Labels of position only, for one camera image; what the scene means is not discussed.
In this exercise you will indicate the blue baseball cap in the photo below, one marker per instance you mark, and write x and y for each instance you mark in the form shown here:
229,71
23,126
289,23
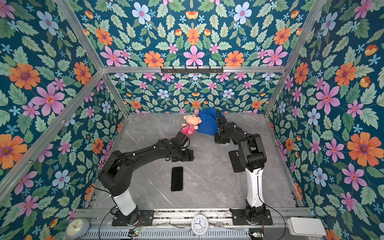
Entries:
209,125

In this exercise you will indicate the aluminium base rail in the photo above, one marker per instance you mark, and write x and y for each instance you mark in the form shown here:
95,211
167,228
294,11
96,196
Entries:
222,218

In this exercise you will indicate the purple-edged smartphone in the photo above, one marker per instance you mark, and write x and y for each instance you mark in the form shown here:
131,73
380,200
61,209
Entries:
177,179

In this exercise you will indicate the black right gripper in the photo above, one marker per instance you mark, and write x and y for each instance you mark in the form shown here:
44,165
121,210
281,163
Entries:
217,140

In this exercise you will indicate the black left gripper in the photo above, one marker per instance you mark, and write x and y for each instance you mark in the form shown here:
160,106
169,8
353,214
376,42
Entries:
188,157

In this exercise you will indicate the beige round clock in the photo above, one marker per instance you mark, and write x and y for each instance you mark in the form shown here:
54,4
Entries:
77,228

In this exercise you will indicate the black hook rail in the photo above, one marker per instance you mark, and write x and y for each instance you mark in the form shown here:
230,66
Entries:
191,70

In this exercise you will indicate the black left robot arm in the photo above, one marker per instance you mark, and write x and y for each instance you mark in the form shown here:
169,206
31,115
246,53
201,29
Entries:
116,174

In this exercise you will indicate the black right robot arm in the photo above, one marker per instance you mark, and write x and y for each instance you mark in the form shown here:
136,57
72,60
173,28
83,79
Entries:
250,158

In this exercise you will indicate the white round clock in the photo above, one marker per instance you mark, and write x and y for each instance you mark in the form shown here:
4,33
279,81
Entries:
200,225

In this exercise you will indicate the black phone case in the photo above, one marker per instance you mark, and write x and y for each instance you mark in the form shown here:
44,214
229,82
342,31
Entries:
235,161

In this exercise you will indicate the pink plush pig toy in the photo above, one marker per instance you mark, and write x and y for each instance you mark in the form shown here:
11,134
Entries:
191,125

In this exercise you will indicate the white box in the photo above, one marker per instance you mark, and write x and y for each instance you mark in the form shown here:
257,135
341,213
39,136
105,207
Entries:
307,227

